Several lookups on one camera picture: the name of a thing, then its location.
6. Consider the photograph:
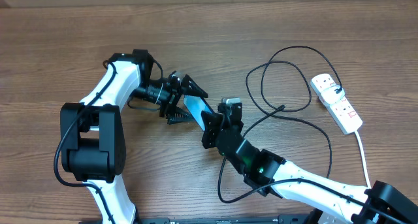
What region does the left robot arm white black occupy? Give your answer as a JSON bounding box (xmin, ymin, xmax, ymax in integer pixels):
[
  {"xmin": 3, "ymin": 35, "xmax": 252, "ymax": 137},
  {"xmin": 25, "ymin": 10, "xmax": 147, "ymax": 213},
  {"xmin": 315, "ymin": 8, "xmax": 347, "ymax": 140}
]
[{"xmin": 54, "ymin": 49, "xmax": 208, "ymax": 223}]

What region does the white power strip cord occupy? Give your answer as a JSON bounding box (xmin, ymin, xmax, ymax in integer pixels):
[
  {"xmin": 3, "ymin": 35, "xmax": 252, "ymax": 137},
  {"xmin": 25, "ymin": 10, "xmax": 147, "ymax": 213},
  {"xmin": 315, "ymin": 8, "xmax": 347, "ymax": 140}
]
[{"xmin": 354, "ymin": 130, "xmax": 372, "ymax": 189}]

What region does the white charger plug adapter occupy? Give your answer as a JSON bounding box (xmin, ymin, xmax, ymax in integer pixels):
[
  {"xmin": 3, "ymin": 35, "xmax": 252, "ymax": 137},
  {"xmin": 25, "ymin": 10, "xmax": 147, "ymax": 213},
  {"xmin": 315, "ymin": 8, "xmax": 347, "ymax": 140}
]
[{"xmin": 319, "ymin": 85, "xmax": 345, "ymax": 106}]

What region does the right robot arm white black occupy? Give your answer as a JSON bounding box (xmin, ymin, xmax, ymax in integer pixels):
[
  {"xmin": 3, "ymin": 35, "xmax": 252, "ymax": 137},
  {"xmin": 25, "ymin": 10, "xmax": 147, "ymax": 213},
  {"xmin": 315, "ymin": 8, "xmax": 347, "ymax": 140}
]
[{"xmin": 195, "ymin": 103, "xmax": 417, "ymax": 223}]

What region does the Galaxy S24 smartphone blue screen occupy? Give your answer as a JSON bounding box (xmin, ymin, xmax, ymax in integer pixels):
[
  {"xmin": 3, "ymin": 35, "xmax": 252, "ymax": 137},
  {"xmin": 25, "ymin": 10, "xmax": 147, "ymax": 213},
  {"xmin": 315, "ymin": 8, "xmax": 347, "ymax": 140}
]
[{"xmin": 184, "ymin": 95, "xmax": 214, "ymax": 131}]

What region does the white power strip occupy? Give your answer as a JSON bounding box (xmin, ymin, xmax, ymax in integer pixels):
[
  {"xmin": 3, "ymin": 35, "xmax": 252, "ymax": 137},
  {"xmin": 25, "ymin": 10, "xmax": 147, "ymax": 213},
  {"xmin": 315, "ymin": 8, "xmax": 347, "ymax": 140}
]
[{"xmin": 310, "ymin": 73, "xmax": 363, "ymax": 136}]

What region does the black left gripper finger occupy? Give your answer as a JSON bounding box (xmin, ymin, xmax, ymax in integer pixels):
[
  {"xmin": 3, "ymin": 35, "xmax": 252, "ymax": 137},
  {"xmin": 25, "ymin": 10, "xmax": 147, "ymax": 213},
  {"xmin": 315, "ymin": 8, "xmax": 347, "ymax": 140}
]
[
  {"xmin": 181, "ymin": 74, "xmax": 208, "ymax": 98},
  {"xmin": 166, "ymin": 106, "xmax": 194, "ymax": 125}
]

